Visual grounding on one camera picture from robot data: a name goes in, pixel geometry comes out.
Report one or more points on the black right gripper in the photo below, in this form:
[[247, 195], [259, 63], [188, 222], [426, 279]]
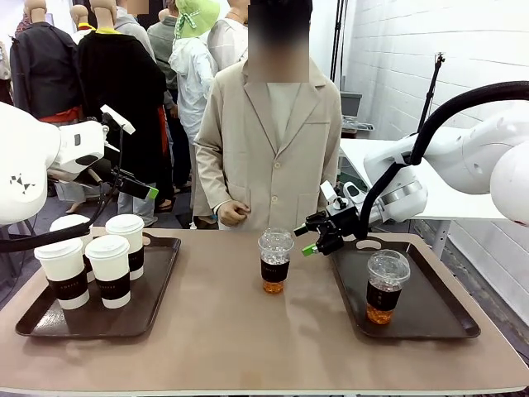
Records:
[[344, 223]]

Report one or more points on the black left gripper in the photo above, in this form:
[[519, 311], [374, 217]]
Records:
[[108, 165]]

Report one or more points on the white lidded paper coffee cup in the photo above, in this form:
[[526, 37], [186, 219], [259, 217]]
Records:
[[126, 231], [62, 273], [109, 269], [68, 222]]

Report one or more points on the clear plastic iced coffee cup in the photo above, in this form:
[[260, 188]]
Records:
[[384, 285], [274, 264]]

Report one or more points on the person's right forearm beige sleeve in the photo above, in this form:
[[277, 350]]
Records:
[[211, 173]]

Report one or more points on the person's left forearm beige sleeve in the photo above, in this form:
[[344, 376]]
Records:
[[330, 165]]

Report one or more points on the dark brown serving tray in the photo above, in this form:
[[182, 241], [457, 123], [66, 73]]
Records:
[[144, 297], [430, 306]]

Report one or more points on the person's right hand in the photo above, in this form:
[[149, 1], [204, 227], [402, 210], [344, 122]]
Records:
[[232, 213]]

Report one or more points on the bystander legs in jeans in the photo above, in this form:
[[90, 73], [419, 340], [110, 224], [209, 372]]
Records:
[[138, 209]]

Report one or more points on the person in beige coat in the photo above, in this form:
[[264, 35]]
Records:
[[268, 157]]

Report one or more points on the mannequin in black yellow-collared robe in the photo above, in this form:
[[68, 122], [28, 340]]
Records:
[[120, 74]]

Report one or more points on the grey storage bin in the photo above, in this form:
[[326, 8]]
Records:
[[351, 103]]

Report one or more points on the white side table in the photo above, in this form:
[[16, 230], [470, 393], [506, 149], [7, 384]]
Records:
[[458, 207]]

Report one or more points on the person in green shirt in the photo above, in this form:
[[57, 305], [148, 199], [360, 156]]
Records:
[[163, 45]]

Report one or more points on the mannequin in dark grey jacket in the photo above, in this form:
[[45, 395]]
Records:
[[43, 70]]

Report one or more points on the person in grey hoodie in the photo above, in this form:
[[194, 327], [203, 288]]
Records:
[[132, 29]]

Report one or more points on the mannequin in white shirt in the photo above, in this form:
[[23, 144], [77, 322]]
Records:
[[227, 41]]

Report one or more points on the light green bucket hat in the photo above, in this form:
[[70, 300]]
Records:
[[196, 16]]

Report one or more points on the black tripod stand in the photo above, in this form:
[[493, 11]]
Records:
[[432, 91]]

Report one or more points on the black light stand poles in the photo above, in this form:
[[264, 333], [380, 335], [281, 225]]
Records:
[[336, 41]]

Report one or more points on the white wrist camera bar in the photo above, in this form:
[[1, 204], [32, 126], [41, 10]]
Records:
[[120, 120], [328, 191]]

